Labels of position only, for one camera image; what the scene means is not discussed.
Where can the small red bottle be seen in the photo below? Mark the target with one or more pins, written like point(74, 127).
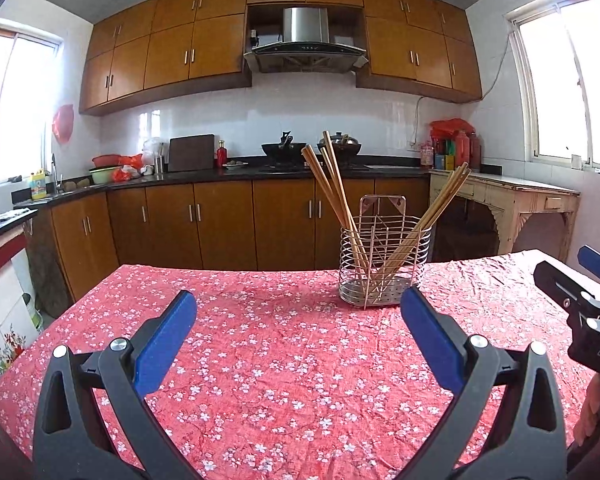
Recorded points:
point(222, 155)

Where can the dark red sauce bottle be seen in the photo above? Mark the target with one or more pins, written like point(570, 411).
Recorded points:
point(475, 151)

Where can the wall power socket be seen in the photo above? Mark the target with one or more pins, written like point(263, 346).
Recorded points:
point(414, 146)

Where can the bunch of wooden chopsticks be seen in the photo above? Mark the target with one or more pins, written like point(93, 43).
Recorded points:
point(341, 210)

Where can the dark brown cutting board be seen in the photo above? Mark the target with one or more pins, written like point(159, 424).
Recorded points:
point(190, 152)

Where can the steel range hood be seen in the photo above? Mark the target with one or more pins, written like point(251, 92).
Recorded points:
point(305, 25)

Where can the orange plastic bag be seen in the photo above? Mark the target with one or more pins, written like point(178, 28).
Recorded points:
point(128, 164)

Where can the dark pot with lid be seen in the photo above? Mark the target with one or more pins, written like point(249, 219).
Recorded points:
point(347, 146)

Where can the wooden base cabinet unit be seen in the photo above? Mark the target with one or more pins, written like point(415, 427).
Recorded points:
point(225, 225)

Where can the person's right hand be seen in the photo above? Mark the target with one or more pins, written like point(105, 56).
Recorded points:
point(592, 410)

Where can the yellow dish soap bottle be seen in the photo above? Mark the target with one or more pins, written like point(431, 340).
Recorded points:
point(38, 187)

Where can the black wok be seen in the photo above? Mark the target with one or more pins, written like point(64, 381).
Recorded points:
point(280, 149)

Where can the small plate of food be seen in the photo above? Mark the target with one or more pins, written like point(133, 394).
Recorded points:
point(235, 164)

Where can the colourful seasoning boxes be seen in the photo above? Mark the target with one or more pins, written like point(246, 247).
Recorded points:
point(445, 160)

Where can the white rag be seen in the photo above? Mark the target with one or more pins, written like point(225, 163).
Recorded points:
point(0, 218)

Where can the red label condiment bottle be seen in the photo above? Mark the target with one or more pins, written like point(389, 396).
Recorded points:
point(427, 156)

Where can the red plastic bag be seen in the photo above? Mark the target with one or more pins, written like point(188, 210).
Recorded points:
point(452, 126)

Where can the black kitchen countertop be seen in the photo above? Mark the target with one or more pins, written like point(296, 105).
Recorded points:
point(195, 176)

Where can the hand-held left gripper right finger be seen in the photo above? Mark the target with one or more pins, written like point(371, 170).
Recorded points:
point(430, 335)

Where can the red floral tablecloth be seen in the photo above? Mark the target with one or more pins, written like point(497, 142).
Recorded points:
point(280, 360)

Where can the small kitchen window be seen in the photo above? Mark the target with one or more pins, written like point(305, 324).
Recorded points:
point(20, 105)

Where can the cream wooden side table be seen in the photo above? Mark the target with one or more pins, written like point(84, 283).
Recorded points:
point(510, 195)

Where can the orange red sauce bottle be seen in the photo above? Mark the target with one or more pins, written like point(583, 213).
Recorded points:
point(462, 150)

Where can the white green plastic container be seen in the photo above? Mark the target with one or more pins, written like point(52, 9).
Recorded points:
point(32, 312)

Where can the wooden wall cabinet unit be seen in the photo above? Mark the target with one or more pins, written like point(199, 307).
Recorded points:
point(170, 55)

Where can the steel cup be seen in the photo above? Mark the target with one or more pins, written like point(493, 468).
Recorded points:
point(159, 162)

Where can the black gas stove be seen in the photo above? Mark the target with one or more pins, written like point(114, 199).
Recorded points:
point(290, 166)

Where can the red plastic basin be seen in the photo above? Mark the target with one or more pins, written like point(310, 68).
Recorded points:
point(106, 160)

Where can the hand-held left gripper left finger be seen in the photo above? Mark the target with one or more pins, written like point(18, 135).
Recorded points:
point(165, 340)

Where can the large sliding window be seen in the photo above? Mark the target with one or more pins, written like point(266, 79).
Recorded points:
point(570, 75)

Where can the steel sink faucet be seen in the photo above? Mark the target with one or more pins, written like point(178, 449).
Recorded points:
point(55, 172)

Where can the white plastic bag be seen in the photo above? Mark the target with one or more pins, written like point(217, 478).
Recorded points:
point(151, 150)

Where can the red hanging wall bag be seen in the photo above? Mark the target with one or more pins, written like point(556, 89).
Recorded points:
point(64, 122)

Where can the small white box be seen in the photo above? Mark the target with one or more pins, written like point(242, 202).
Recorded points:
point(576, 161)

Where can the green plastic basin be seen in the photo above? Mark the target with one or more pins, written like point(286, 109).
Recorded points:
point(102, 176)

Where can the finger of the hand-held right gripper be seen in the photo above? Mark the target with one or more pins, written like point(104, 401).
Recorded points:
point(560, 285)
point(597, 262)

